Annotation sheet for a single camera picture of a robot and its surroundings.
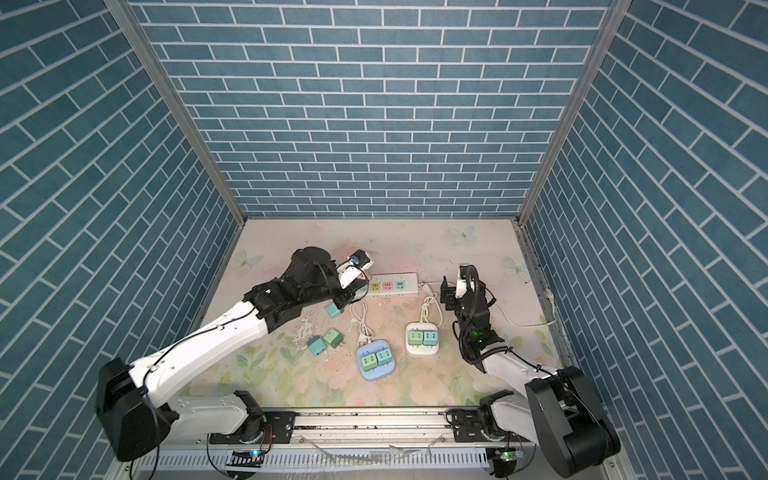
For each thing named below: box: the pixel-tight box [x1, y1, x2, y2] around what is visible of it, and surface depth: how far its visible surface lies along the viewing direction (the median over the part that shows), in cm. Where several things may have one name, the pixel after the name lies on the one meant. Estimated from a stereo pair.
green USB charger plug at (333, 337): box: [323, 328, 344, 349], surface depth 89 cm
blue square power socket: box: [357, 339, 395, 382], surface depth 83 cm
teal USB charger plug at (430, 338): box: [423, 331, 438, 346], surface depth 84 cm
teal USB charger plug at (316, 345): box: [307, 335, 326, 356], surface depth 88 cm
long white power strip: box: [368, 273, 419, 296], surface depth 100 cm
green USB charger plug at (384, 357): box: [376, 348, 393, 366], surface depth 80 cm
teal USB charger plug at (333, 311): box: [326, 302, 341, 319], surface depth 93 cm
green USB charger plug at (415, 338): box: [408, 331, 423, 346], surface depth 84 cm
